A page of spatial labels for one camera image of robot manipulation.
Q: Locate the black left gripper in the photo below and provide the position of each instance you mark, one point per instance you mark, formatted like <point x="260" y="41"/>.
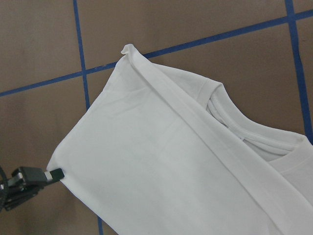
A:
<point x="24" y="184"/>

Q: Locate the white long-sleeve printed shirt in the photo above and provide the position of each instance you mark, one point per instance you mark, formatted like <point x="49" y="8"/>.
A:
<point x="163" y="151"/>

